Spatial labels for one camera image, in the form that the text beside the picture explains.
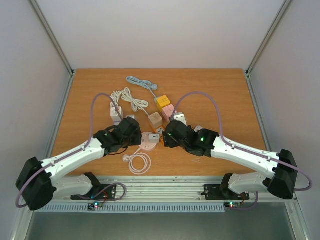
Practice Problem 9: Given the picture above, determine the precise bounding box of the small white grey adapter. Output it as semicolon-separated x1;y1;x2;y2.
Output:
148;133;160;144

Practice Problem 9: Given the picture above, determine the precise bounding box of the white cube socket with flower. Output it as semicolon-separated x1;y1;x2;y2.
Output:
110;106;124;122

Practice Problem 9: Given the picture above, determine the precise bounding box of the beige cube socket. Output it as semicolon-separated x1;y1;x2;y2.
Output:
148;112;163;129

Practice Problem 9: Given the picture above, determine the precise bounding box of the pink cube socket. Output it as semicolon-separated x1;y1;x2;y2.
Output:
162;104;177;123

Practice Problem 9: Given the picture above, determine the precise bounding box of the white square plug adapter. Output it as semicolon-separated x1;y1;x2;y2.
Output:
194;125;203;132

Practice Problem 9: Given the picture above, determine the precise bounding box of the yellow cube socket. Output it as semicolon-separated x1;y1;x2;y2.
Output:
155;95;171;112

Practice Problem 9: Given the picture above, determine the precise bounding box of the orange power strip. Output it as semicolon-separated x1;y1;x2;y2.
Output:
153;126;165;145

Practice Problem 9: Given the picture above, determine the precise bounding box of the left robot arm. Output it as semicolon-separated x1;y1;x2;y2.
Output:
15;117;142;211

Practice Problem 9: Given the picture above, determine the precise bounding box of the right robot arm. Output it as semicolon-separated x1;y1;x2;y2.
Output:
162;120;298;200

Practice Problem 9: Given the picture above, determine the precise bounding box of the pink round power socket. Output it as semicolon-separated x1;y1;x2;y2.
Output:
139;132;157;152

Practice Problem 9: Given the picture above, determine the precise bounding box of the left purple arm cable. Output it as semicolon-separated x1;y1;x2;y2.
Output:
15;92;120;209

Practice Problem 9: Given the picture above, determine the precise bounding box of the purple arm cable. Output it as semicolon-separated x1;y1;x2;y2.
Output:
15;92;120;209
169;91;313;211

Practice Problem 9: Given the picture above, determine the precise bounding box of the white orange-strip cable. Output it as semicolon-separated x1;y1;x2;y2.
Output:
119;87;155;118

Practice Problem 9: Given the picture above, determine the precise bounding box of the white purple-strip cable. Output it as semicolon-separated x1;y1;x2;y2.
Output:
109;90;126;108

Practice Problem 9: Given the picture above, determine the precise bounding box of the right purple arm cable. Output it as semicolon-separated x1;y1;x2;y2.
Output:
169;91;313;211

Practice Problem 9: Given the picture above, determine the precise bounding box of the blue power strip cable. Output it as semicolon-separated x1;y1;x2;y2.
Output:
125;76;159;97

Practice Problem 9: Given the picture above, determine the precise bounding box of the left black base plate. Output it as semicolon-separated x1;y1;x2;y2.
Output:
70;184;117;201

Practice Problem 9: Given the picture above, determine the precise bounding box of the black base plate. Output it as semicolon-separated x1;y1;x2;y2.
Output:
201;184;250;201
70;184;117;201

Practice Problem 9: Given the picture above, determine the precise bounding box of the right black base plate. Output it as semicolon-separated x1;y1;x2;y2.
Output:
201;184;250;201

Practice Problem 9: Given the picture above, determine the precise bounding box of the blue slotted cable duct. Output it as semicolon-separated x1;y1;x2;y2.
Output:
37;202;225;214

